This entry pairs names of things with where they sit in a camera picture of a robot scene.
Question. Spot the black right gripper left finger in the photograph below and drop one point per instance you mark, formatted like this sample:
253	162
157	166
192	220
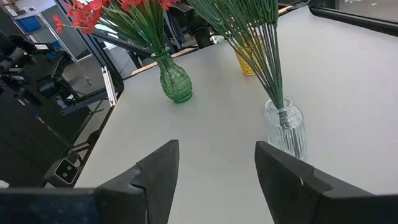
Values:
155	189

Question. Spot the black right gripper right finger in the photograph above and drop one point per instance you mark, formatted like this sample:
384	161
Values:
289	189

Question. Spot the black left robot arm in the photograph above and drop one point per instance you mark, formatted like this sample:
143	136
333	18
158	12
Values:
199	28

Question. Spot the clear glass vase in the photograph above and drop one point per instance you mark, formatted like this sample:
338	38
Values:
286	140

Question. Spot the green glass vase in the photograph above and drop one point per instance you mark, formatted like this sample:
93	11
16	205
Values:
175	84

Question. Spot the yellow glass vase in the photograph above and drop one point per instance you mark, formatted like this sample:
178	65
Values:
245	67

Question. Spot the black equipment stand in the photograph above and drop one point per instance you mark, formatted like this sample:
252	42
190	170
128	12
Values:
25	109

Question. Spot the black table-level camera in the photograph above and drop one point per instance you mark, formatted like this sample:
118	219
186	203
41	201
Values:
66	171

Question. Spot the silver metal bracket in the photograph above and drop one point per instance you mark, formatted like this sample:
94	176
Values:
109	85

